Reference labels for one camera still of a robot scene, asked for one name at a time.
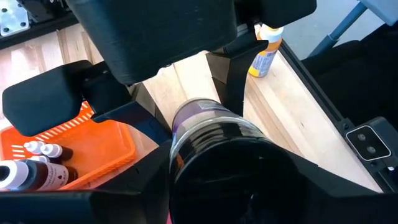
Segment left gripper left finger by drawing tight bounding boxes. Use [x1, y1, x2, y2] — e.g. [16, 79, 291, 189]
[96, 139, 172, 224]

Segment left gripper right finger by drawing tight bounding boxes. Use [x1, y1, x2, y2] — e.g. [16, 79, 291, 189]
[289, 151, 383, 224]

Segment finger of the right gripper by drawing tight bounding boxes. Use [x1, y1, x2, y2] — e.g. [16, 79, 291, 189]
[205, 29, 270, 116]
[82, 79, 172, 147]

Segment purple sprinkle jar black lid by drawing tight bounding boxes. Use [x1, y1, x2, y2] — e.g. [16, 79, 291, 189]
[169, 98, 304, 224]

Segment small dropper bottle white cap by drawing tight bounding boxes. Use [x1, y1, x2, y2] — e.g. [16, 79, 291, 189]
[23, 140, 46, 156]
[40, 143, 74, 162]

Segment black icing bottle white collar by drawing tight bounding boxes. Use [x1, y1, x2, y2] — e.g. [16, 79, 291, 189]
[0, 159, 78, 191]

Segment orange plastic basket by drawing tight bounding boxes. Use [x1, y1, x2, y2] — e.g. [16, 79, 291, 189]
[0, 101, 137, 190]

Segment white tape roll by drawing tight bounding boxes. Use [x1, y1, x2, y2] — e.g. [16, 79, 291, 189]
[248, 24, 284, 78]

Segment grey-blue metal bar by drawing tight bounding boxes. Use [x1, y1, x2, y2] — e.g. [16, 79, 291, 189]
[307, 0, 368, 58]

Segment black table-level camera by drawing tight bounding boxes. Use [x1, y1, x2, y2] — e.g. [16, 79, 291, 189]
[341, 116, 398, 194]

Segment black aluminium frame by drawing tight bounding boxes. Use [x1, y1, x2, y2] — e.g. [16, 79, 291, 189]
[0, 9, 398, 194]

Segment silver corner bracket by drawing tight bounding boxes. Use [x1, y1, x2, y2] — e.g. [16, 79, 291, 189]
[0, 0, 30, 37]

